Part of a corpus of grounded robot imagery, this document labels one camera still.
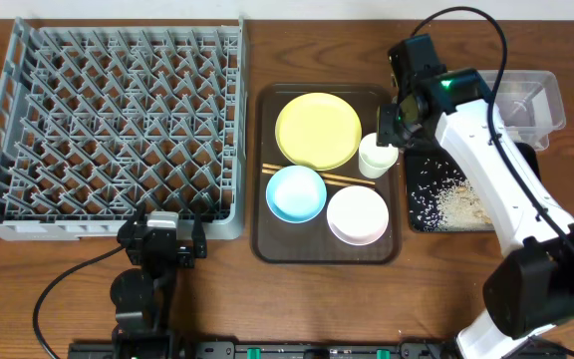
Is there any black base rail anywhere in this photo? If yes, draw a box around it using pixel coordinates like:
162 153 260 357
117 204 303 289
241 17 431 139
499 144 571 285
67 341 459 359

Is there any black waste tray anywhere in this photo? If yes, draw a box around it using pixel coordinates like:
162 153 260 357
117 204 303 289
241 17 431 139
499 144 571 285
403 142 542 234

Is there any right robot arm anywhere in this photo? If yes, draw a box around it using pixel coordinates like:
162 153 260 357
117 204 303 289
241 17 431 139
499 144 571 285
377 35 574 358

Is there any clear plastic waste bin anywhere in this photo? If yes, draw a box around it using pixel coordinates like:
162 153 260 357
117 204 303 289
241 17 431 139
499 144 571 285
495 70 566 152

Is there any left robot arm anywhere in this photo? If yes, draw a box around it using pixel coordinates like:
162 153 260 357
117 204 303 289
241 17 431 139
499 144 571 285
110 204 207 359

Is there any wooden chopstick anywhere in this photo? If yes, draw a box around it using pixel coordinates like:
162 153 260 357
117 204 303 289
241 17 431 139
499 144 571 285
262 164 376 186
261 169 357 187

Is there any white plastic cup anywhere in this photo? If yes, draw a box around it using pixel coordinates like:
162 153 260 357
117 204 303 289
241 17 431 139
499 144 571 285
358 133 399 179

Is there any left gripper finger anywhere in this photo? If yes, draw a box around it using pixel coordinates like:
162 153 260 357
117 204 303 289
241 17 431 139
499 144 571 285
191 211 207 258
126 203 145 234

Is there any light blue bowl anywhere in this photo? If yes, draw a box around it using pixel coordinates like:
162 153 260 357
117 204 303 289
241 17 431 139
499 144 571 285
265 166 327 224

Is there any white bowl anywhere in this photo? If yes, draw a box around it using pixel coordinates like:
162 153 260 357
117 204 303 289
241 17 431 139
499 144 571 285
327 185 390 246

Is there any yellow plate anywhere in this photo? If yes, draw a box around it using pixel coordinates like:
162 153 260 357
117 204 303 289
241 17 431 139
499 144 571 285
274 93 362 171

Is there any grey plastic dish rack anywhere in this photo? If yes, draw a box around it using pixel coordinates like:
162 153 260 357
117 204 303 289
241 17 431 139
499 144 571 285
0 19 249 241

